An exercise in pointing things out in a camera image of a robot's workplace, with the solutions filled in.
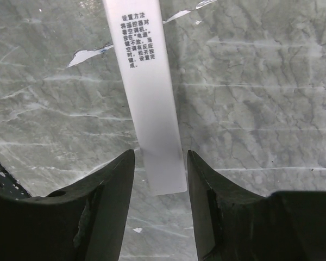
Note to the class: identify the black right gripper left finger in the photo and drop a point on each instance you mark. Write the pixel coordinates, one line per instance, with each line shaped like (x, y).
(82, 221)

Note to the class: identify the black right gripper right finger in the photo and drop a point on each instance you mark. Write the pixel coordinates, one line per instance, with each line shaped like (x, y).
(232, 223)

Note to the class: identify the white remote battery cover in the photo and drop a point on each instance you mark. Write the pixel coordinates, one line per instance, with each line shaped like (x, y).
(138, 36)

